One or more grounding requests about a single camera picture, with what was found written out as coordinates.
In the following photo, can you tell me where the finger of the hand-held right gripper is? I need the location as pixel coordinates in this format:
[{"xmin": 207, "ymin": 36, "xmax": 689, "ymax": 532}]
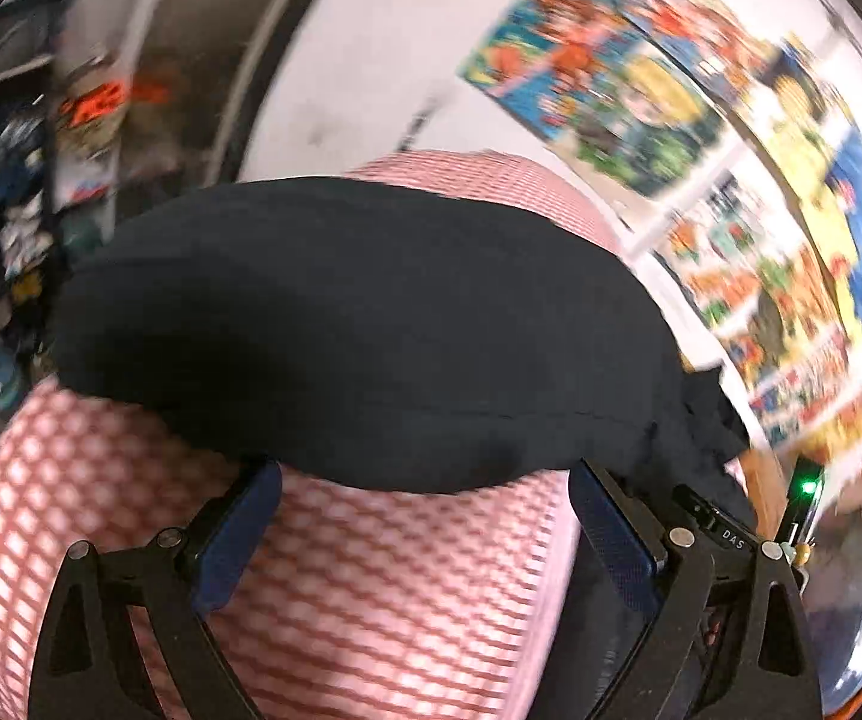
[{"xmin": 672, "ymin": 486, "xmax": 762, "ymax": 550}]

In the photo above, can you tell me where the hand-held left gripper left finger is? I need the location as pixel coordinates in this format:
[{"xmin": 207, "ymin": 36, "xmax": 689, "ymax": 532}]
[{"xmin": 26, "ymin": 457, "xmax": 286, "ymax": 720}]

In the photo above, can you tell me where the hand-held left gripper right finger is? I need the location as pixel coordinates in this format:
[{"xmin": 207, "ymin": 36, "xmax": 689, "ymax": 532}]
[{"xmin": 570, "ymin": 457, "xmax": 826, "ymax": 720}]

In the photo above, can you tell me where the black garment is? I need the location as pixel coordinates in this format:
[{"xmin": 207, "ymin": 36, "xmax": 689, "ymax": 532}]
[{"xmin": 48, "ymin": 176, "xmax": 758, "ymax": 526}]

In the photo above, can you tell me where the clear storage bag orange trim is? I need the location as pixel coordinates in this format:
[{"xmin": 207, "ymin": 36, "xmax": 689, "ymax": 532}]
[{"xmin": 798, "ymin": 442, "xmax": 862, "ymax": 713}]

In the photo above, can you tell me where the pink apple-print bed cover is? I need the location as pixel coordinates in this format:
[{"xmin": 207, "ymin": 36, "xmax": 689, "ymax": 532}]
[{"xmin": 0, "ymin": 150, "xmax": 627, "ymax": 720}]

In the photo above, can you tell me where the cluttered storage shelf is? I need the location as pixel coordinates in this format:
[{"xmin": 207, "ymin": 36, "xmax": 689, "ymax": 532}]
[{"xmin": 0, "ymin": 0, "xmax": 124, "ymax": 451}]

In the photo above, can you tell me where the white board orange print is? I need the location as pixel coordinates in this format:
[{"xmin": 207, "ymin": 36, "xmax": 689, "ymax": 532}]
[{"xmin": 52, "ymin": 0, "xmax": 154, "ymax": 207}]

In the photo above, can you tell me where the grey door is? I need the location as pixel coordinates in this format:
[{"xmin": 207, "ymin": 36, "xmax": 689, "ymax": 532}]
[{"xmin": 116, "ymin": 0, "xmax": 342, "ymax": 192}]

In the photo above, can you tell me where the wooden bed frame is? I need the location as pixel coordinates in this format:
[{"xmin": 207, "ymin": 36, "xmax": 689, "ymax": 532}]
[{"xmin": 731, "ymin": 450, "xmax": 796, "ymax": 537}]

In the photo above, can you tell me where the red houses wall poster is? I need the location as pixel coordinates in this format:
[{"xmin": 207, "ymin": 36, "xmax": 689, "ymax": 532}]
[{"xmin": 746, "ymin": 337, "xmax": 862, "ymax": 451}]

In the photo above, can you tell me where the dark animal wall poster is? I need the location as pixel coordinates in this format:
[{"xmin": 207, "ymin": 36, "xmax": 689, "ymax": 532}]
[{"xmin": 723, "ymin": 247, "xmax": 860, "ymax": 391}]

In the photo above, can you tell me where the orange fruit wall poster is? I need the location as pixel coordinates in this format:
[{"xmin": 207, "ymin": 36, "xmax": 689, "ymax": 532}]
[{"xmin": 660, "ymin": 172, "xmax": 785, "ymax": 323}]

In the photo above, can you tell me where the yellow blue large wall poster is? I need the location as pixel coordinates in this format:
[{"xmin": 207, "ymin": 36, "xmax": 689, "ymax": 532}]
[{"xmin": 738, "ymin": 37, "xmax": 862, "ymax": 383}]

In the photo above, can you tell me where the green yellow wall poster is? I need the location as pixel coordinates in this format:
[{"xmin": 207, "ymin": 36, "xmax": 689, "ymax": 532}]
[{"xmin": 551, "ymin": 52, "xmax": 732, "ymax": 200}]

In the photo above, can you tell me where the red blue comic wall poster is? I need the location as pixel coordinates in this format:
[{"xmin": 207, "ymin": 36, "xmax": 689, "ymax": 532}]
[{"xmin": 618, "ymin": 0, "xmax": 777, "ymax": 91}]

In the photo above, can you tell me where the blue orange figure wall poster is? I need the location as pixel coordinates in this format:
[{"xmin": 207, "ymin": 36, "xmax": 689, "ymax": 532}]
[{"xmin": 461, "ymin": 0, "xmax": 642, "ymax": 136}]

